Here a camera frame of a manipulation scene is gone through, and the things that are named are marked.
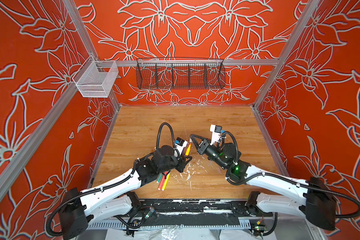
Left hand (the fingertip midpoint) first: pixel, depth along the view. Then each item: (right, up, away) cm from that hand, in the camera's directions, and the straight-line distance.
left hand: (191, 156), depth 71 cm
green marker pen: (-14, -4, -15) cm, 21 cm away
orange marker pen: (-2, +4, -2) cm, 4 cm away
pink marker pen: (-15, -16, +10) cm, 25 cm away
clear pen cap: (-1, +8, -4) cm, 9 cm away
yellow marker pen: (-13, -17, +10) cm, 24 cm away
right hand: (-2, +10, -5) cm, 12 cm away
